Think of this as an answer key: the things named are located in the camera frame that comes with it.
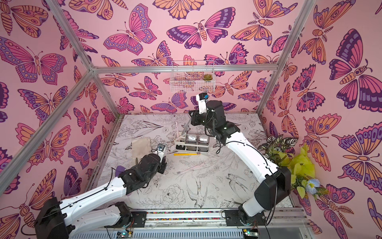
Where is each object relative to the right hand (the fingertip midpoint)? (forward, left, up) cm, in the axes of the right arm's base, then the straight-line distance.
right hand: (191, 110), depth 74 cm
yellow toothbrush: (-6, +7, -35) cm, 36 cm away
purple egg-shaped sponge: (-19, +42, -29) cm, 54 cm away
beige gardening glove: (-1, +35, -34) cm, 49 cm away
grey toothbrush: (+18, +5, -35) cm, 40 cm away
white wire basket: (+36, +4, -4) cm, 37 cm away
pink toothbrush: (+4, +10, -22) cm, 25 cm away
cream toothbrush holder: (0, +8, -32) cm, 33 cm away
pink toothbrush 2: (-16, +3, -34) cm, 38 cm away
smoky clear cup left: (+6, +1, -34) cm, 35 cm away
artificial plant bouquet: (-14, -44, -14) cm, 49 cm away
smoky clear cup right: (+5, -7, -34) cm, 35 cm away
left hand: (-14, +14, -20) cm, 29 cm away
